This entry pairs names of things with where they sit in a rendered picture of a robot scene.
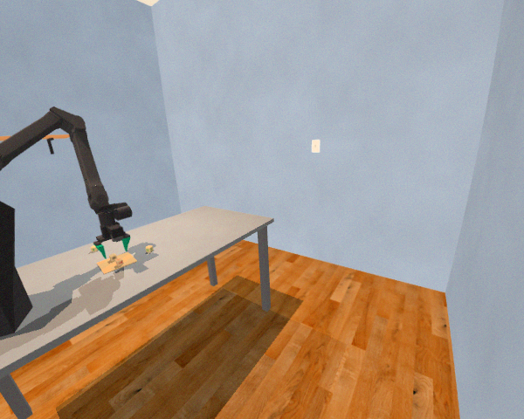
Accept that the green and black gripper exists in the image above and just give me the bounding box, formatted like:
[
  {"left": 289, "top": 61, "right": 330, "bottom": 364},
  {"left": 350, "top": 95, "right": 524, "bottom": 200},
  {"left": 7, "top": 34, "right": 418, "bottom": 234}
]
[{"left": 93, "top": 224, "right": 131, "bottom": 259}]

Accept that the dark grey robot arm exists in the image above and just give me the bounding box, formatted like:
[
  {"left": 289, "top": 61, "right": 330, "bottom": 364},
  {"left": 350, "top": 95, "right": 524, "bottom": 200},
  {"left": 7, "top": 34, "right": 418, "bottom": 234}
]
[{"left": 0, "top": 106, "right": 132, "bottom": 242}]

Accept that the orange flat mat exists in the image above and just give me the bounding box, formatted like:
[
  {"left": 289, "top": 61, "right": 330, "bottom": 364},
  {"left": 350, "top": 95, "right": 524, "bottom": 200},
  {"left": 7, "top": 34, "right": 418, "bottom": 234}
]
[{"left": 97, "top": 252, "right": 137, "bottom": 274}]

